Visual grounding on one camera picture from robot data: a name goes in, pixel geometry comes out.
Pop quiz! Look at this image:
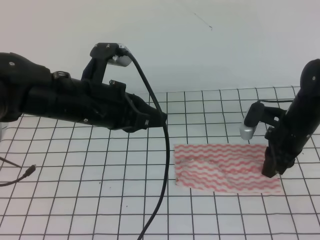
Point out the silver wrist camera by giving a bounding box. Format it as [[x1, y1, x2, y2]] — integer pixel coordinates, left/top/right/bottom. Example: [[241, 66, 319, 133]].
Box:
[[107, 43, 132, 67], [239, 101, 265, 140]]

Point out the loose black usb cable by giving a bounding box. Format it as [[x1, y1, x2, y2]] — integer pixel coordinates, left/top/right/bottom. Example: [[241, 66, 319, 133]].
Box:
[[0, 164, 37, 187]]

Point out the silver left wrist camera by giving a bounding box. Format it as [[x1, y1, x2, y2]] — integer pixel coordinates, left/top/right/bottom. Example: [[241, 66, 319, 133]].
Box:
[[107, 43, 132, 67]]

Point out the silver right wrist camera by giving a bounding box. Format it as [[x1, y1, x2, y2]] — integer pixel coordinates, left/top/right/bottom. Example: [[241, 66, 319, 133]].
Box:
[[239, 101, 265, 140]]

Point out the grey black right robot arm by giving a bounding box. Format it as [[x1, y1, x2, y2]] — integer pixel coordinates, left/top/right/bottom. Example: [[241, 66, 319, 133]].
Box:
[[261, 59, 320, 178]]

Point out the black right camera cable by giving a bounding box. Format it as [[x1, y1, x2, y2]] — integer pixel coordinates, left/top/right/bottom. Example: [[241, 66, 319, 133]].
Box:
[[257, 99, 295, 104]]

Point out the black left camera cable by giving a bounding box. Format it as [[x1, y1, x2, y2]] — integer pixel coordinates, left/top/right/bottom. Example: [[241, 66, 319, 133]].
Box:
[[117, 48, 171, 240]]

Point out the black camera cable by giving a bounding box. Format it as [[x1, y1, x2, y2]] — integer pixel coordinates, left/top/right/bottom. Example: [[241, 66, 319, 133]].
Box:
[[257, 99, 295, 104], [117, 48, 171, 240]]

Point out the pink wavy striped towel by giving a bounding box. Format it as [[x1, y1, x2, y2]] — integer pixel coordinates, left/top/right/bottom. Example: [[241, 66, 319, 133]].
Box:
[[173, 143, 283, 195]]

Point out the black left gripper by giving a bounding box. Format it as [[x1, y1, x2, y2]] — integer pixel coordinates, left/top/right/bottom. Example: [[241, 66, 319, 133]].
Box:
[[49, 43, 167, 133]]

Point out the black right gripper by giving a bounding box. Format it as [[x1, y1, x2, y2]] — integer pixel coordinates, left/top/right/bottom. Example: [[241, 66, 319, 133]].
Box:
[[261, 99, 318, 178]]

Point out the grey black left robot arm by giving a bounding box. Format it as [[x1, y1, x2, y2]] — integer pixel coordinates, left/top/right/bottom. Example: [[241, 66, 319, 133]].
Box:
[[0, 43, 167, 133]]

